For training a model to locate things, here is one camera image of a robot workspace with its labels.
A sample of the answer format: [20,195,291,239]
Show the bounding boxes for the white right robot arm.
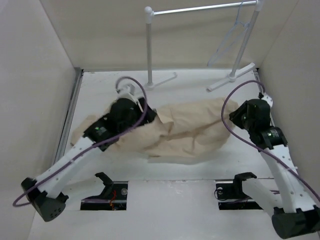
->
[229,98,320,239]

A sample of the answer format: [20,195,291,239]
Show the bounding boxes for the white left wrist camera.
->
[116,84,143,111]

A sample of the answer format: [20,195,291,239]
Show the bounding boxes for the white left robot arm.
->
[20,97,157,222]

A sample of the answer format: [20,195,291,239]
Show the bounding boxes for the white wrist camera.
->
[258,92,273,107]
[116,84,143,111]

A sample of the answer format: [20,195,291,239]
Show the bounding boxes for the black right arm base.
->
[214,172,262,211]

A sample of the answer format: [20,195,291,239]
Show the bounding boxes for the light blue clothes hanger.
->
[207,0,250,67]

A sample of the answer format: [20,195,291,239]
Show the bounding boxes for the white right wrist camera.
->
[258,92,273,107]

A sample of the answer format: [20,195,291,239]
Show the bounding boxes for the beige trousers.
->
[70,96,240,166]

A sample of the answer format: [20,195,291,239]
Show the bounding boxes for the white clothes rack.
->
[143,0,265,92]

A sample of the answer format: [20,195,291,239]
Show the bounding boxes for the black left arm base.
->
[80,172,129,211]

